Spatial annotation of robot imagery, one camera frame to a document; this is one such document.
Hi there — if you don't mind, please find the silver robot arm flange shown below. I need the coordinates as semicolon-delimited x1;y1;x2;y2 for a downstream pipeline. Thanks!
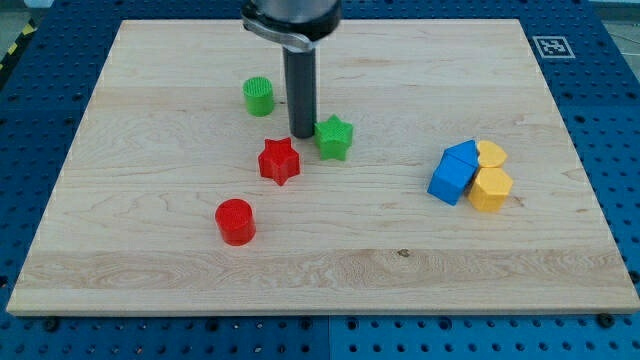
241;0;342;53

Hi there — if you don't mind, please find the green star block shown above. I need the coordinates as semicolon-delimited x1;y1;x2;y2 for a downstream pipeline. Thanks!
314;114;353;161

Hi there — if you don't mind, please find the red star block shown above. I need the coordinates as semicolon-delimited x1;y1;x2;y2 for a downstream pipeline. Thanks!
258;137;301;186

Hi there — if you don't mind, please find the red cylinder block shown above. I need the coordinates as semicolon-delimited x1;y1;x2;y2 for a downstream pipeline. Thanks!
214;198;256;246

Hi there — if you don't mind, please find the green cylinder block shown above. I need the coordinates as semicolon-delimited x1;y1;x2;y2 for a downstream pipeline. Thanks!
242;76;274;117

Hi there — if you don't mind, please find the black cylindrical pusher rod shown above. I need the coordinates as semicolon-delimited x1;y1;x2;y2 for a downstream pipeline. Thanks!
283;48;317;139

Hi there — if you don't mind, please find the light wooden board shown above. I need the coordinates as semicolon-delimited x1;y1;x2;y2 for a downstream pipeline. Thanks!
7;19;639;316

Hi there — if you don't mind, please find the blue cube block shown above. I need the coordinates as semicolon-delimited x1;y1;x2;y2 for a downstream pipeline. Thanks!
427;154;478;206

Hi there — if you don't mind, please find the blue pentagon block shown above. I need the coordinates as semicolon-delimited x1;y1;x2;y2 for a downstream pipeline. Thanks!
444;139;479;168

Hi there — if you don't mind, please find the yellow heart block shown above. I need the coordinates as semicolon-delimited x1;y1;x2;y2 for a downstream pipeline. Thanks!
476;140;508;168

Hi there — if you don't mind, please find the yellow hexagon block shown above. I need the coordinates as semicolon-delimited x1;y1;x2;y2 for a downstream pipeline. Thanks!
467;168;514;212

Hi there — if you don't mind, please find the white fiducial marker tag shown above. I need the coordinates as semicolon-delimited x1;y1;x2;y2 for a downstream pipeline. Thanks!
532;36;575;59

